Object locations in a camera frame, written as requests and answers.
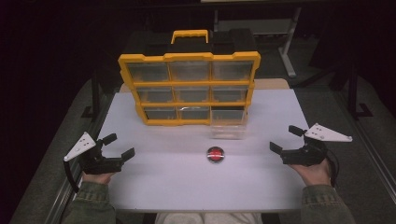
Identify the clear plastic drawer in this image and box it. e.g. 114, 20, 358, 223
210, 106, 248, 140

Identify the round red-topped tin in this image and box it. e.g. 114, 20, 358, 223
206, 146, 225, 164

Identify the aluminium rail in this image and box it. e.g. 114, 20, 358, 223
339, 92, 396, 203
50, 92, 116, 224

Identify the person's left hand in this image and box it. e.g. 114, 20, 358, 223
81, 172, 117, 185

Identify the black metal stand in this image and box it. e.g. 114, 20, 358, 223
81, 71, 104, 119
346, 62, 374, 119

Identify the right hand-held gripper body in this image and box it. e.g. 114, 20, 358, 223
280, 122, 353, 167

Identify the person's right hand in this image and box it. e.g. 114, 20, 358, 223
289, 158, 332, 187

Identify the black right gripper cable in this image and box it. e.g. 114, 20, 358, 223
325, 148, 340, 188

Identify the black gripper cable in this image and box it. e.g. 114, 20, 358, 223
63, 159, 80, 194
325, 148, 340, 188

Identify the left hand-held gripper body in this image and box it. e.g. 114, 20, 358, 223
64, 132, 125, 175

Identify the yellow and black drawer organizer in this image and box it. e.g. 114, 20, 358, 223
117, 28, 262, 127

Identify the white metal desk frame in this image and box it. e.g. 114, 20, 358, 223
213, 7, 303, 78

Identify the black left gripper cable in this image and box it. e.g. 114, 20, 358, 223
63, 159, 80, 194

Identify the grid of transparent organizer bins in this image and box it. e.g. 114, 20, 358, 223
127, 61, 254, 120

